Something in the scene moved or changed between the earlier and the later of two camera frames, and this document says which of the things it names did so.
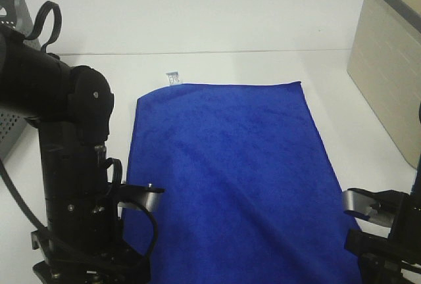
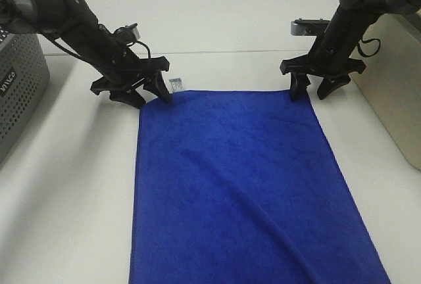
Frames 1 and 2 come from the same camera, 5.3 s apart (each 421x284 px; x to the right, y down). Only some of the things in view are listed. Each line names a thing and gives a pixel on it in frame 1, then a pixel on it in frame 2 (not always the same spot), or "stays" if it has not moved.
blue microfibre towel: (251, 192) stays
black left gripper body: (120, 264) → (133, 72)
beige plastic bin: (385, 60) stays
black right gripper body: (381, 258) → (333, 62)
